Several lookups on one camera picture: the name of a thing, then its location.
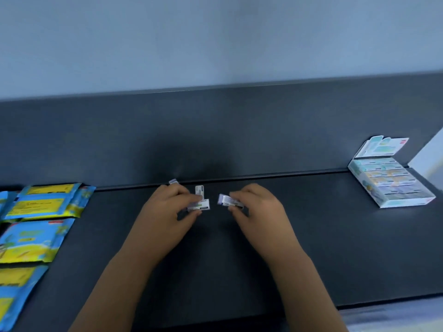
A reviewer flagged person's left forearm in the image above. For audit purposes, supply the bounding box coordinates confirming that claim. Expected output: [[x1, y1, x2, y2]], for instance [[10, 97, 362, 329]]
[[69, 250, 156, 332]]

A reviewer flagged person's right hand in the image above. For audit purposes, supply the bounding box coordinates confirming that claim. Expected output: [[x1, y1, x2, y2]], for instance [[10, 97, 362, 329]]
[[227, 184, 311, 268]]

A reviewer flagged stack of blue yellow packets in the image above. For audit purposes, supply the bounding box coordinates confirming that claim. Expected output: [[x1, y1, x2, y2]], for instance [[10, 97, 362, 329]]
[[0, 183, 96, 332]]

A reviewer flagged white box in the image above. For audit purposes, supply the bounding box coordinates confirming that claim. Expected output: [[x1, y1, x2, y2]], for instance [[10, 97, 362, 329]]
[[347, 135, 437, 208]]

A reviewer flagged dark grey shelf back panel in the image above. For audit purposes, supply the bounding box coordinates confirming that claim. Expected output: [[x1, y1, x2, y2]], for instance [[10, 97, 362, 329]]
[[0, 71, 443, 190]]

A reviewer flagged person's left hand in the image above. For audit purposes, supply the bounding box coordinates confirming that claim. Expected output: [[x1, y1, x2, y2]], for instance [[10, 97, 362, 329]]
[[119, 184, 203, 268]]

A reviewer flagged shelf front price rail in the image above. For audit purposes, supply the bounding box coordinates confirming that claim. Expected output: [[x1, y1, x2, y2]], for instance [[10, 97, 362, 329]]
[[337, 295, 443, 332]]

